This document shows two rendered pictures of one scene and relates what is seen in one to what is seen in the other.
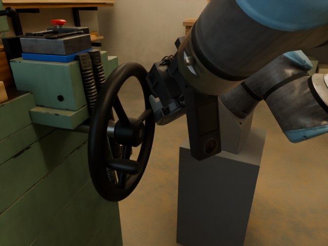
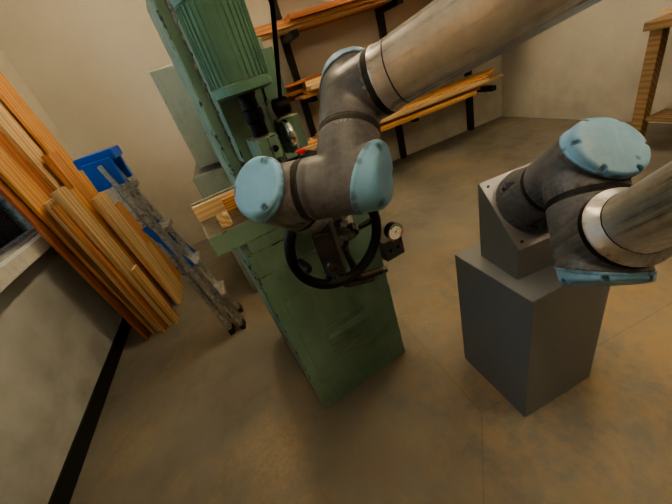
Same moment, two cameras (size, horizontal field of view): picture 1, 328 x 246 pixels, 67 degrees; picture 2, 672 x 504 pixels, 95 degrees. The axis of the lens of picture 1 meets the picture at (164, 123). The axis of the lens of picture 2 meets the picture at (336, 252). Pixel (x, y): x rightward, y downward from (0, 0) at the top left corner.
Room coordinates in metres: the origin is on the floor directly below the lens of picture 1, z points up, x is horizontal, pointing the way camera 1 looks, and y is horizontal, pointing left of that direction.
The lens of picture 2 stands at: (0.02, -0.50, 1.20)
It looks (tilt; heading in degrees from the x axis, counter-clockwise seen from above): 31 degrees down; 53
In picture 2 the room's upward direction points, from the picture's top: 19 degrees counter-clockwise
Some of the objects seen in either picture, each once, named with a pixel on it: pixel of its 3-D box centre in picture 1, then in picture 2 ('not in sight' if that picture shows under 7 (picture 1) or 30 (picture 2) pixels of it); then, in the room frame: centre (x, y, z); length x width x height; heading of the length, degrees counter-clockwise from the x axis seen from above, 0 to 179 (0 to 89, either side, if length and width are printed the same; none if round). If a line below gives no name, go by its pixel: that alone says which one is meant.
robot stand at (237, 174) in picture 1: (219, 189); (524, 317); (0.90, -0.26, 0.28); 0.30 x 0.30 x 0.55; 65
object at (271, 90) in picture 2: not in sight; (266, 75); (0.77, 0.56, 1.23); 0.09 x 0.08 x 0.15; 73
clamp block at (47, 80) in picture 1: (65, 76); not in sight; (0.52, 0.21, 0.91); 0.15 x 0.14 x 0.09; 163
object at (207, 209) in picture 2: not in sight; (280, 177); (0.58, 0.41, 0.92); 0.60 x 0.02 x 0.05; 163
